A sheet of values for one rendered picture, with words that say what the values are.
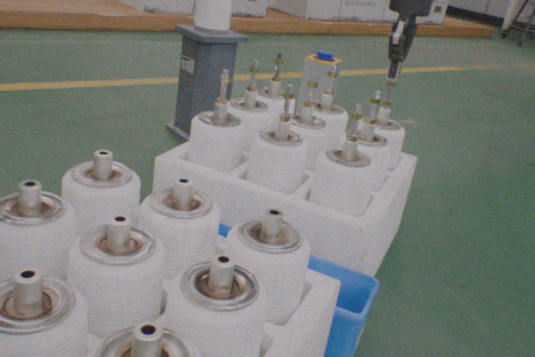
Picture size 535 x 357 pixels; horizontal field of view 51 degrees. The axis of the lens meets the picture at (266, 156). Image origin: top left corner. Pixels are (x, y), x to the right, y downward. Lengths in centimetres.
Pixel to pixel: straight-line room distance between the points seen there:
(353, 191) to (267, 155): 15
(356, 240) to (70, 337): 50
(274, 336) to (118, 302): 16
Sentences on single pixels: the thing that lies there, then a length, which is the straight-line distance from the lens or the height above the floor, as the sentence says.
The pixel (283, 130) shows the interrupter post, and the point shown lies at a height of 27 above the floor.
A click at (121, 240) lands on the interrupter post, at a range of 58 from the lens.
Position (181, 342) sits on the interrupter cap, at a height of 25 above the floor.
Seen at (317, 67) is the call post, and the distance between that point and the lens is 129.
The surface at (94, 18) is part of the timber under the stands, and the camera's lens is 290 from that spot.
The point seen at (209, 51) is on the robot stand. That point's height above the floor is 26.
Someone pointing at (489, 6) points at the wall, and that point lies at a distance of 670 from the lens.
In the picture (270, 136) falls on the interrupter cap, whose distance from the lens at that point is 93.
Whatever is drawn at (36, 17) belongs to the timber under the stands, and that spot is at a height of 5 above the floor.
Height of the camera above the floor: 57
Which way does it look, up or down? 22 degrees down
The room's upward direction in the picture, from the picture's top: 9 degrees clockwise
